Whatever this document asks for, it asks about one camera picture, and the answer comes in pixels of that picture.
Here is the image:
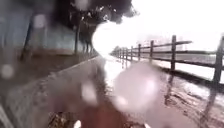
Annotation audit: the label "wet reddish brown path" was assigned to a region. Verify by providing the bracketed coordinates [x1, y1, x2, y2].
[44, 54, 224, 128]

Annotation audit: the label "dark trees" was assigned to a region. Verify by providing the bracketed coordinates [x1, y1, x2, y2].
[53, 0, 139, 54]

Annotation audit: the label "dark soil strip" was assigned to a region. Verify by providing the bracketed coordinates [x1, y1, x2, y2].
[0, 51, 98, 101]

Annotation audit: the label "pale ground behind fence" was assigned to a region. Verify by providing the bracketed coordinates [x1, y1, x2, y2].
[133, 53, 224, 84]

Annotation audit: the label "grey gravel strip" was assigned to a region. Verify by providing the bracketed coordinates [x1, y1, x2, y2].
[0, 55, 101, 128]

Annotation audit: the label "dark wooden rail fence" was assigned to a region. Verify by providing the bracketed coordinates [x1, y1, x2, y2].
[109, 34, 224, 88]

